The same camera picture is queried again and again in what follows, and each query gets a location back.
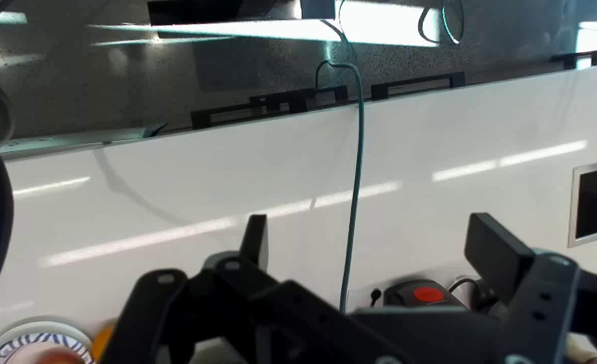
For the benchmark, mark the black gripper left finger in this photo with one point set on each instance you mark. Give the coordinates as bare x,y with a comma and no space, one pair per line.
177,316

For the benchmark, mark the patterned bowl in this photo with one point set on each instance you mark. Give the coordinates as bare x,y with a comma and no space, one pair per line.
14,347

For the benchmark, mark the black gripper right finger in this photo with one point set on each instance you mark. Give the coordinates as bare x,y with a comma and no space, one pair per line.
541,305

